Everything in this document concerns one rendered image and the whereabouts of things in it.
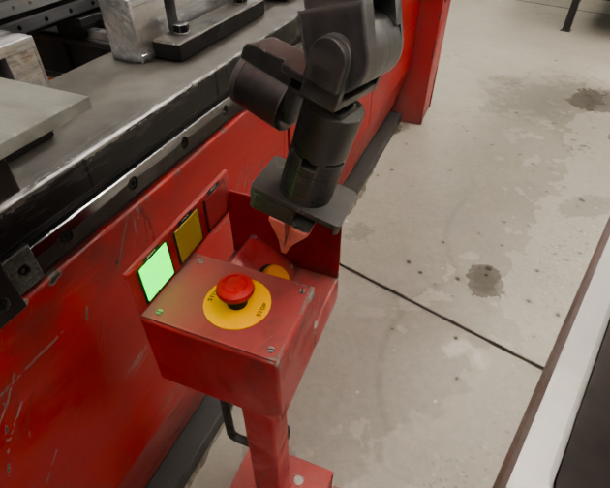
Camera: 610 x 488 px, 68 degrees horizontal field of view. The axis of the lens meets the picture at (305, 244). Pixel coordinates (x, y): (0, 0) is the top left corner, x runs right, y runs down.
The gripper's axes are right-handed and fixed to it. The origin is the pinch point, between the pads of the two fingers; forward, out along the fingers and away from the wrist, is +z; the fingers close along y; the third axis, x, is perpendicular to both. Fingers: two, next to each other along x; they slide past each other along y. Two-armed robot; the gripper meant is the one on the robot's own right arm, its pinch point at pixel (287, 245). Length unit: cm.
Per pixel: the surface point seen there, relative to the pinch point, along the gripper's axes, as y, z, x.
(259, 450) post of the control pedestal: -8.2, 40.5, 8.3
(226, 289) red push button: 2.6, -2.0, 11.1
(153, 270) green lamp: 10.3, -0.8, 12.0
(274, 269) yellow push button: 0.6, 5.5, -0.3
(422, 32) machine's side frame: 3, 35, -194
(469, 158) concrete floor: -43, 70, -169
